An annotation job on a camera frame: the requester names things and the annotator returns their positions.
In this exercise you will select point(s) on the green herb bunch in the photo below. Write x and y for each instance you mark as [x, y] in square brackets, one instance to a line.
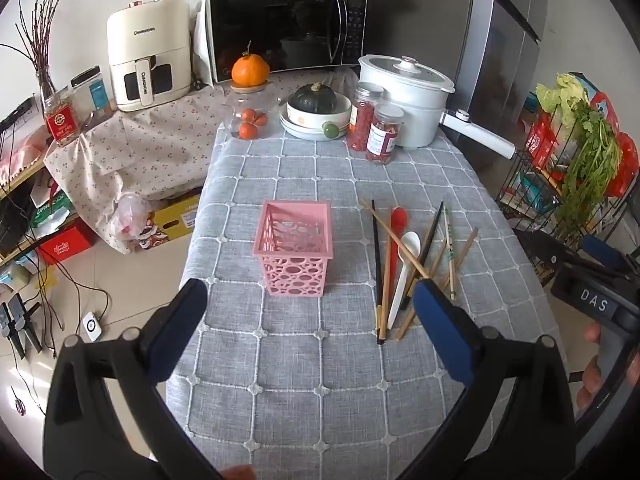
[592, 160]

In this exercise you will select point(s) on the black microwave oven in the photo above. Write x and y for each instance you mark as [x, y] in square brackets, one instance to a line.
[280, 30]

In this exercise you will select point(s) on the clear container with blue label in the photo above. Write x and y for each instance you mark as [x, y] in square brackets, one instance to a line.
[95, 95]

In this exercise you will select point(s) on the white ceramic plate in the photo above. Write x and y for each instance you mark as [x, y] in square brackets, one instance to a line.
[300, 132]

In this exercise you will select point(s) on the floral table cover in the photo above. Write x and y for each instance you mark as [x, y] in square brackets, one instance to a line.
[150, 150]

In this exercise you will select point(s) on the red plastic bag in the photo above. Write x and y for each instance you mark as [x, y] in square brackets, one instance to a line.
[627, 160]

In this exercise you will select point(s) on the dark green kabocha squash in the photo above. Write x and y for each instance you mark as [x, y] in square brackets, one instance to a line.
[315, 100]

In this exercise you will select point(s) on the small orange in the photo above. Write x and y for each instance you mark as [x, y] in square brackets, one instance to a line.
[248, 114]
[247, 131]
[261, 119]

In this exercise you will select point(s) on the glass pot lid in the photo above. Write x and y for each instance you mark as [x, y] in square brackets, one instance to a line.
[405, 72]

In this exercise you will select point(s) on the light wooden chopstick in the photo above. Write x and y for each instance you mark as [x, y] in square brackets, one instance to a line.
[462, 255]
[406, 325]
[386, 290]
[395, 242]

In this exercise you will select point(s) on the plastic jar of red berries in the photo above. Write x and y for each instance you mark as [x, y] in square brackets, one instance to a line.
[359, 120]

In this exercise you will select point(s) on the red snack packet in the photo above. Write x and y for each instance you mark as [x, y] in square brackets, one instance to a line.
[542, 145]

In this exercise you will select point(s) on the dark brown chopstick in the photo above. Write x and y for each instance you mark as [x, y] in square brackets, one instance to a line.
[432, 232]

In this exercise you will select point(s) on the plastic jar with red label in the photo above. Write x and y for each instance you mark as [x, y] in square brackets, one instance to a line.
[382, 135]

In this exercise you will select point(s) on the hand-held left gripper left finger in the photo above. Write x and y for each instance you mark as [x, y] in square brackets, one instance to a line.
[175, 330]

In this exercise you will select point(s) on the pink perforated plastic basket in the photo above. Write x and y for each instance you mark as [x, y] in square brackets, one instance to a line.
[295, 270]

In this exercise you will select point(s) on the white electric pot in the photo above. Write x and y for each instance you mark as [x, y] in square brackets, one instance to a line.
[420, 120]

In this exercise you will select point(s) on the white plastic spoon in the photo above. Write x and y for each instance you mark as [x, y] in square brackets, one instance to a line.
[410, 247]

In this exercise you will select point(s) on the person's left hand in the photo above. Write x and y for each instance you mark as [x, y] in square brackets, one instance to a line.
[239, 474]

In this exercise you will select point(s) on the dried branches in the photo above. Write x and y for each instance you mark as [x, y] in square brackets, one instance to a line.
[37, 45]

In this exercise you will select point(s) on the large orange with stem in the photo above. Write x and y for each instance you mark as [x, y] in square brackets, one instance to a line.
[250, 70]

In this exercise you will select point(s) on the glass jar with red label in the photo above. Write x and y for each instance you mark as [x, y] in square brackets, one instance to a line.
[61, 122]

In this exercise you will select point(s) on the cream air fryer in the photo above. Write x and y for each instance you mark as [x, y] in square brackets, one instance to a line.
[150, 35]

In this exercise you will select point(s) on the red cardboard box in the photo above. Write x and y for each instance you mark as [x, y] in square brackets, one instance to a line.
[67, 245]

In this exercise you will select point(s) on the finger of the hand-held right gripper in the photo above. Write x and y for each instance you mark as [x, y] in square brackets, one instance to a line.
[542, 252]
[605, 255]

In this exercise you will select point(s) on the patterned pale chopstick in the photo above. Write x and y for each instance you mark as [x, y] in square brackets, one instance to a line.
[449, 255]

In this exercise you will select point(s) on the person's right hand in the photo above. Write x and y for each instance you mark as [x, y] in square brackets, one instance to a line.
[590, 385]

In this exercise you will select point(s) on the red plastic spoon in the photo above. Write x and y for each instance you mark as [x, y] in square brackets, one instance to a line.
[398, 220]

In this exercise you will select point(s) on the grey checked tablecloth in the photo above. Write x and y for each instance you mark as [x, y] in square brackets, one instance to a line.
[300, 360]

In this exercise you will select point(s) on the green round fruit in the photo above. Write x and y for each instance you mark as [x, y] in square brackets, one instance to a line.
[331, 131]

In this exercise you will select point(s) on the pale leafy cabbage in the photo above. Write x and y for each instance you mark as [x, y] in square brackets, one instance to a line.
[560, 92]

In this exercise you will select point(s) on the grey refrigerator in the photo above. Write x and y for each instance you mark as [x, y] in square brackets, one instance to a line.
[500, 60]

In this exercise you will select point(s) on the black clamp tool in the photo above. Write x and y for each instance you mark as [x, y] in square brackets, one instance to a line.
[20, 322]

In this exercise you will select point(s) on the white ceramic bowl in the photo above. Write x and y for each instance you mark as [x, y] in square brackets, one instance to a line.
[310, 119]

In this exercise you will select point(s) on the black chopstick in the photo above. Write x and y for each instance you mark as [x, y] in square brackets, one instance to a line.
[377, 280]

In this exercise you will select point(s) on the crumpled plastic bag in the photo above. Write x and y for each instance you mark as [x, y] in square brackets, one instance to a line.
[130, 215]

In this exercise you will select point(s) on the yellow cardboard box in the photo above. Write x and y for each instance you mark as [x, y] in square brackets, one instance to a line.
[175, 217]

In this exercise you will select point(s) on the green tissue pack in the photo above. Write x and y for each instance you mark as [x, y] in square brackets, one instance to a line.
[50, 210]

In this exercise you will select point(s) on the glass jar with wooden lid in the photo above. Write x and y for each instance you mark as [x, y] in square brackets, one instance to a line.
[232, 110]

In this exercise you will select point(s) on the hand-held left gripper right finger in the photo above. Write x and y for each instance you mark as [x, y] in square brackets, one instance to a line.
[445, 330]

